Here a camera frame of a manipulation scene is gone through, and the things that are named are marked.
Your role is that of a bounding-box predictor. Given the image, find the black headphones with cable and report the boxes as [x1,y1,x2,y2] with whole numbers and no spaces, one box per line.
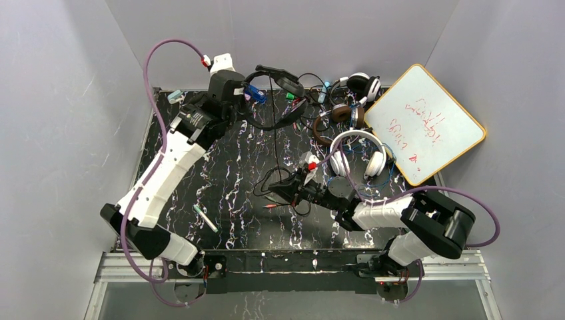
[240,65,312,217]

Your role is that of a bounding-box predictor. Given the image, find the white headphones with blue cable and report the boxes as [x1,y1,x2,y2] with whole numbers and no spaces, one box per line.
[326,129,396,201]

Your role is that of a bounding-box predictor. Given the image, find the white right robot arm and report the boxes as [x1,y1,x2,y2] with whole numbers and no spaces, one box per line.
[267,169,476,269]

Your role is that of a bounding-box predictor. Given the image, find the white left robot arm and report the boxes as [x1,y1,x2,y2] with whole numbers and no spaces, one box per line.
[100,70,246,266]

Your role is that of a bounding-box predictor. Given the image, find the brown headphones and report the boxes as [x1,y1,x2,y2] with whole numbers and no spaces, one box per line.
[312,103,365,147]

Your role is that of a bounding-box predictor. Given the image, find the black and white headphones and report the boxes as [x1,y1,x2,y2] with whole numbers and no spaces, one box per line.
[328,72,382,105]

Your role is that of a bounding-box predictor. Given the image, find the blue stapler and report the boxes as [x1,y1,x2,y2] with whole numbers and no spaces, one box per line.
[244,85,267,103]

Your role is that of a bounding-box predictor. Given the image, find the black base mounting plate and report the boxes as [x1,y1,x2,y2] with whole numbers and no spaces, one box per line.
[167,249,420,297]

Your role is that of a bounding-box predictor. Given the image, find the white marker pen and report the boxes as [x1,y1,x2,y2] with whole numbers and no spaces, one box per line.
[193,205,219,233]

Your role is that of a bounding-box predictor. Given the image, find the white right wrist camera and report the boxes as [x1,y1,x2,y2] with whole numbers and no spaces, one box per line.
[298,151,320,185]

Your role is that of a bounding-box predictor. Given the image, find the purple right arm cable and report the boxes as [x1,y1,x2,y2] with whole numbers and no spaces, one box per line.
[315,137,502,304]

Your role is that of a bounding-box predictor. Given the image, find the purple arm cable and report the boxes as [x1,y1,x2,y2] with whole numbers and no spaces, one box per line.
[315,137,502,304]
[120,38,209,308]

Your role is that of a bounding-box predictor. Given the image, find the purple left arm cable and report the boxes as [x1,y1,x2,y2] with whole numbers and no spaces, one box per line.
[120,38,209,308]

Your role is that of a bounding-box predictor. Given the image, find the whiteboard with orange frame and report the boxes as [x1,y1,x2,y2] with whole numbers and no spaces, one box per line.
[365,64,486,186]

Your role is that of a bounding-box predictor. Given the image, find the aluminium frame rail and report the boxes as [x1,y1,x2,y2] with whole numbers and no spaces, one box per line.
[95,251,490,283]

